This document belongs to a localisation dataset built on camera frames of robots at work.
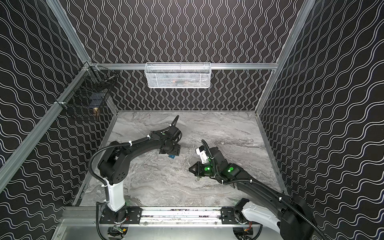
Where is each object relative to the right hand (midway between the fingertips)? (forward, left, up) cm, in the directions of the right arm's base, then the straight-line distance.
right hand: (189, 170), depth 76 cm
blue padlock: (+14, +13, -12) cm, 22 cm away
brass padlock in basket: (+26, +52, +18) cm, 61 cm away
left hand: (+15, +8, -8) cm, 19 cm away
